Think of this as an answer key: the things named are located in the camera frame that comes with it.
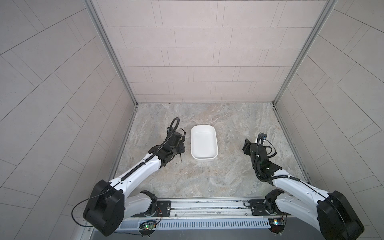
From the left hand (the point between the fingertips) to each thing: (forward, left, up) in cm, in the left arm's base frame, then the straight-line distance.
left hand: (185, 142), depth 84 cm
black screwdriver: (-10, +2, -1) cm, 10 cm away
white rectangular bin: (+3, -11, -7) cm, 14 cm away
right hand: (+2, -36, -1) cm, 36 cm away
